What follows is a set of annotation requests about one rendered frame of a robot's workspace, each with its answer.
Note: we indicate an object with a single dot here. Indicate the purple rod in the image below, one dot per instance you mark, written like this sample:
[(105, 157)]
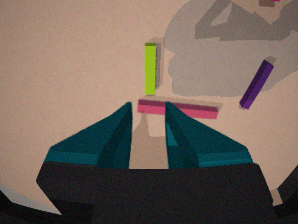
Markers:
[(256, 84)]

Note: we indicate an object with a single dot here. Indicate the lime green rod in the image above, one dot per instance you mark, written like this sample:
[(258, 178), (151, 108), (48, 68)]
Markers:
[(150, 67)]

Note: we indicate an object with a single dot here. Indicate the pink rod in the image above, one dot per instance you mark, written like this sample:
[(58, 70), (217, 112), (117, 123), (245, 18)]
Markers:
[(197, 111)]

